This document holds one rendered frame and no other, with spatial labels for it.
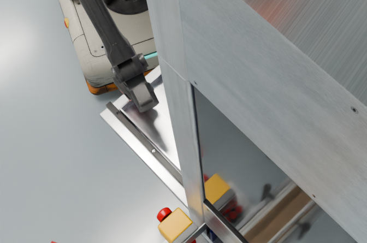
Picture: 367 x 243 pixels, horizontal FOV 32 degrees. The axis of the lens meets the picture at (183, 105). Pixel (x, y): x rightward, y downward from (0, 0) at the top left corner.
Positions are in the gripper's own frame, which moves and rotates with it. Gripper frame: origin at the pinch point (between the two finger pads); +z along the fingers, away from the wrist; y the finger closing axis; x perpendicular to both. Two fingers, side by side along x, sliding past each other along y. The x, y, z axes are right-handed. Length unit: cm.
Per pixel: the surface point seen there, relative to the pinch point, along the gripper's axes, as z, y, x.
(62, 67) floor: 102, -55, 4
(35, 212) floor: 94, -11, -46
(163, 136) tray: -0.2, 14.8, -2.1
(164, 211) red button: -16.8, 31.5, -17.9
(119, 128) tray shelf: 1.9, 4.3, -9.4
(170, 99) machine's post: -82, 24, -12
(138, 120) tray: 1.3, 6.5, -4.1
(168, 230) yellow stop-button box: -19.1, 35.7, -20.4
